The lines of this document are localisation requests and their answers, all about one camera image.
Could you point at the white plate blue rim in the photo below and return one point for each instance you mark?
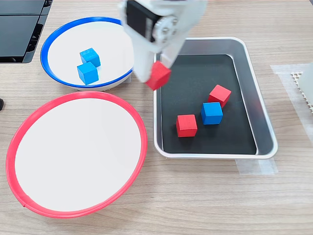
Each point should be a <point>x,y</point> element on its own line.
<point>66,41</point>

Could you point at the pale perforated plate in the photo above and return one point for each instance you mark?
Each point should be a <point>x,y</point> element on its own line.
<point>296,77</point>

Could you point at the black mat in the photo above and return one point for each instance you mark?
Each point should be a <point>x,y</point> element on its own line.
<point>220,142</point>

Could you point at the red cube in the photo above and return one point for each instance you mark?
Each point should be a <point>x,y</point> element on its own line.
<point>186,126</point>
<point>158,76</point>
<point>219,95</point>

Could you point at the black flat electronic device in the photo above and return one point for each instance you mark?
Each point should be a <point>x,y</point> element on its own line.
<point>17,36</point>

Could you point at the blue cube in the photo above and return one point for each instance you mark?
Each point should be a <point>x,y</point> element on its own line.
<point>87,73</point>
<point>90,56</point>
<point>211,113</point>

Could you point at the clear tape strip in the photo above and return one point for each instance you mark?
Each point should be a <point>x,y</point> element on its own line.
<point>256,167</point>

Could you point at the steel tray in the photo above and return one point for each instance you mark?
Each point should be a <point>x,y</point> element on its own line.
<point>259,117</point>

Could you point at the small black object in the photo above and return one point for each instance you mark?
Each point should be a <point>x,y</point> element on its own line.
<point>1,104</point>

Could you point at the white plate red rim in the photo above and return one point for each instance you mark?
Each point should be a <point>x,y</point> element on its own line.
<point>78,156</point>

